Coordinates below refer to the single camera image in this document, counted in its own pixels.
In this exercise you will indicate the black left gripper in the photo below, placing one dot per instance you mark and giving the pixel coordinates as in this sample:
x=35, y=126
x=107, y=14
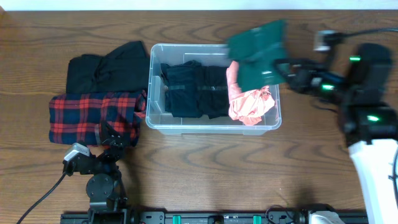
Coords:
x=118, y=147

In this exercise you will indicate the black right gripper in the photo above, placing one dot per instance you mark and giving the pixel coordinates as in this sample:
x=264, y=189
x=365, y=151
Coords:
x=306, y=78

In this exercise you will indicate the red navy plaid shirt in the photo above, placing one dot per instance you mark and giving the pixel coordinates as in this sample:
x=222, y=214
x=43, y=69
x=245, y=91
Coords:
x=78, y=117

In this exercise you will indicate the dark green garment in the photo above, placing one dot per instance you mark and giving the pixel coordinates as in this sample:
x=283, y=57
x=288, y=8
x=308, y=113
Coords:
x=255, y=51

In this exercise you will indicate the pink t-shirt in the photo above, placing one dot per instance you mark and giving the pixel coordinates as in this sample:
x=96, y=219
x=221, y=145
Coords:
x=250, y=106

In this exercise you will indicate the black shirt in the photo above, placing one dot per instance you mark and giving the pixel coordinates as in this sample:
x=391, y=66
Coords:
x=126, y=68

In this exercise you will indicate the black garment with tape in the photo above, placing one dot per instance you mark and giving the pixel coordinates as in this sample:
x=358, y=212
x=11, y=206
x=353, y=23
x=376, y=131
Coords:
x=212, y=92

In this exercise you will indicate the dark navy garment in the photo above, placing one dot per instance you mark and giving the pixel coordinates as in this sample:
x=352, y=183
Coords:
x=181, y=83

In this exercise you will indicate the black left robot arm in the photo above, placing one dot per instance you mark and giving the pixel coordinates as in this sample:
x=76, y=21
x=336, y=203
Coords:
x=108, y=199

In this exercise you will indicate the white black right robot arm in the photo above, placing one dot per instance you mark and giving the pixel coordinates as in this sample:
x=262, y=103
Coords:
x=368, y=124

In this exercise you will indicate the clear plastic storage container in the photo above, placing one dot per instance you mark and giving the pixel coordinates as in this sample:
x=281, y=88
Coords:
x=207, y=54

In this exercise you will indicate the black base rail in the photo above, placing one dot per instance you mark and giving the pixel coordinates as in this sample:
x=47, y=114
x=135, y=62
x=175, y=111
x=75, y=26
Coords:
x=159, y=217

